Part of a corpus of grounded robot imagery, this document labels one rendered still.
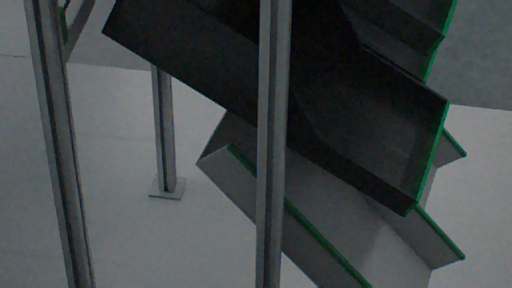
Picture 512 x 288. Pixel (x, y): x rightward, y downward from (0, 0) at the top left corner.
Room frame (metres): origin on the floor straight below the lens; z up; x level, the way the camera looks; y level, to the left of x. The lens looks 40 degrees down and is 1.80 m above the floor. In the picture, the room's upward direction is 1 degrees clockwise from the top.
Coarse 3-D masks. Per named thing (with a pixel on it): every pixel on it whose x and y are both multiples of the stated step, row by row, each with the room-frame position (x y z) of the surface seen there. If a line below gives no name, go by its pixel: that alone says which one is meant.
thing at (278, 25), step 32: (32, 0) 0.62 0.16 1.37; (288, 0) 0.59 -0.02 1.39; (32, 32) 0.62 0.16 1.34; (288, 32) 0.59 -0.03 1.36; (32, 64) 0.62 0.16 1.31; (64, 64) 0.63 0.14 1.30; (288, 64) 0.60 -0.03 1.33; (64, 96) 0.62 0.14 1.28; (160, 96) 0.94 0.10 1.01; (288, 96) 0.60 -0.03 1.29; (64, 128) 0.61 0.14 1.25; (160, 128) 0.94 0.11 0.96; (64, 160) 0.61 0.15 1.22; (160, 160) 0.94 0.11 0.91; (64, 192) 0.62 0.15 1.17; (160, 192) 0.93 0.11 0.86; (256, 192) 0.59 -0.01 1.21; (64, 224) 0.62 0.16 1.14; (256, 224) 0.59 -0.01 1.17; (64, 256) 0.62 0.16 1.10; (256, 256) 0.59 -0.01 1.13
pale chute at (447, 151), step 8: (440, 136) 0.85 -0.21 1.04; (448, 136) 0.85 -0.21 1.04; (440, 144) 0.85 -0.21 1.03; (448, 144) 0.85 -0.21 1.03; (456, 144) 0.84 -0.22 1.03; (440, 152) 0.85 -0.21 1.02; (448, 152) 0.85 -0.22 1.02; (456, 152) 0.84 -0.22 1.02; (464, 152) 0.84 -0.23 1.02; (432, 160) 0.85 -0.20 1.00; (440, 160) 0.85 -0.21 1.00; (448, 160) 0.84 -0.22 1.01; (432, 168) 0.84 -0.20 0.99; (432, 176) 0.83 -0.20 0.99; (424, 192) 0.81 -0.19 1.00; (424, 200) 0.80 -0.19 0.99; (424, 208) 0.79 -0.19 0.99
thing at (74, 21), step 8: (72, 0) 0.70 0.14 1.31; (80, 0) 0.70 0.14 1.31; (88, 0) 0.71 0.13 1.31; (72, 8) 0.69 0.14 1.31; (80, 8) 0.69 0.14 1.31; (88, 8) 0.71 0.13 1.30; (72, 16) 0.68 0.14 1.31; (80, 16) 0.69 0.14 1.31; (72, 24) 0.67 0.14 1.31; (80, 24) 0.68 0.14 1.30; (72, 32) 0.66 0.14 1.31; (72, 40) 0.66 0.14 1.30; (64, 48) 0.64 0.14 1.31
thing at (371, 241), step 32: (224, 128) 0.69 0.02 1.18; (256, 128) 0.72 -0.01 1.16; (224, 160) 0.64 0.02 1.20; (256, 160) 0.68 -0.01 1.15; (288, 160) 0.71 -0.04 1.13; (224, 192) 0.64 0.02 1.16; (288, 192) 0.68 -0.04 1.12; (320, 192) 0.70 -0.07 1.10; (352, 192) 0.72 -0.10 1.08; (288, 224) 0.62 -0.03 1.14; (320, 224) 0.67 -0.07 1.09; (352, 224) 0.69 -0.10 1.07; (384, 224) 0.71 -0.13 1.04; (416, 224) 0.71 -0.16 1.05; (288, 256) 0.62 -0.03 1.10; (320, 256) 0.61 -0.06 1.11; (352, 256) 0.66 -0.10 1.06; (384, 256) 0.68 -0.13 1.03; (416, 256) 0.70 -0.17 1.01; (448, 256) 0.70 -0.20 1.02
